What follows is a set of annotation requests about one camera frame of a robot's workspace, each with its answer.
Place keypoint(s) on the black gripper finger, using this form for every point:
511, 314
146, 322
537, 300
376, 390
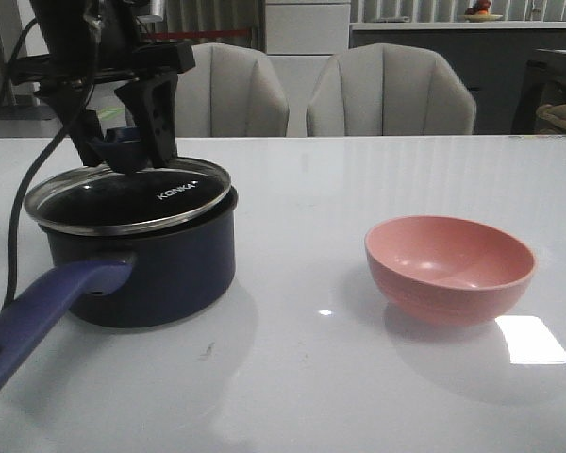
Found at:
69, 102
151, 103

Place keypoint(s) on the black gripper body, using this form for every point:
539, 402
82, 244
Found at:
101, 37

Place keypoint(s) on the glass lid with blue knob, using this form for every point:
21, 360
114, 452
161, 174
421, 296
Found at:
133, 197

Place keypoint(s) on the pink bowl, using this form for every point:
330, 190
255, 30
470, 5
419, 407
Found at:
448, 271

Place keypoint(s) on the red barrier belt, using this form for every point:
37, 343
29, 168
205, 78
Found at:
204, 34

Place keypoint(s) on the left beige chair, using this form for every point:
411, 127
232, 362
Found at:
231, 91

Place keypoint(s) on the beige chair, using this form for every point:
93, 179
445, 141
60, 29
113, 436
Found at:
231, 91
388, 89

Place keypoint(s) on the white cabinet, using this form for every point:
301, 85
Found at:
306, 27

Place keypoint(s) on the dark blue saucepan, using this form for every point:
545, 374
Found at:
132, 281

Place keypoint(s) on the right beige chair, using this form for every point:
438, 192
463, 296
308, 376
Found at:
388, 89

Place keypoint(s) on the fruit plate on counter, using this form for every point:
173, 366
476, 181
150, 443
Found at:
479, 12

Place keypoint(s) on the grey counter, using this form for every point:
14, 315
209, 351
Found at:
489, 58

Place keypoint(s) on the olive cushion seat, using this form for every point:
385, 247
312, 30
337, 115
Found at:
552, 118

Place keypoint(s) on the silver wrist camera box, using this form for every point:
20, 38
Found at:
150, 11

